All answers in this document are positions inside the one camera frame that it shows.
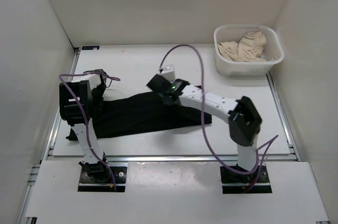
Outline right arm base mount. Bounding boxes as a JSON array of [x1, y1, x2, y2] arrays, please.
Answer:
[[220, 165, 272, 194]]

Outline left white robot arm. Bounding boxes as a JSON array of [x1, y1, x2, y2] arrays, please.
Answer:
[[59, 69, 111, 183]]

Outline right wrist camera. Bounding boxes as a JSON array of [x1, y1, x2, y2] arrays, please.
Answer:
[[159, 65, 176, 82]]

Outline aluminium front rail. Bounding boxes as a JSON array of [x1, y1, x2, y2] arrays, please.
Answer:
[[104, 154, 238, 163]]

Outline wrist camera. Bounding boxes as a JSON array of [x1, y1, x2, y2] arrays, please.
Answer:
[[159, 65, 176, 82], [83, 69, 108, 84]]

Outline black trousers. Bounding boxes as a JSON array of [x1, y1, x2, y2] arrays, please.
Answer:
[[92, 92, 201, 138]]

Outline white plastic basket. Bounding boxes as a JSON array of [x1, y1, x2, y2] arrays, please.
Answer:
[[213, 24, 284, 77]]

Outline small dark label tag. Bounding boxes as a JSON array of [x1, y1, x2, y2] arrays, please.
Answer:
[[81, 45, 100, 50]]

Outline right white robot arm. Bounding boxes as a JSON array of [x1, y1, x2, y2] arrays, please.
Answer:
[[146, 74, 262, 182]]

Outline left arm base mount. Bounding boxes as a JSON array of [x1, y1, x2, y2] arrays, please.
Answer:
[[78, 163, 127, 192]]

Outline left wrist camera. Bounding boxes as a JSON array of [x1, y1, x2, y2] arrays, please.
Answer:
[[83, 69, 108, 84]]

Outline beige garment in basket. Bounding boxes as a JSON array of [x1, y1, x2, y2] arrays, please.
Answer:
[[213, 26, 284, 65]]

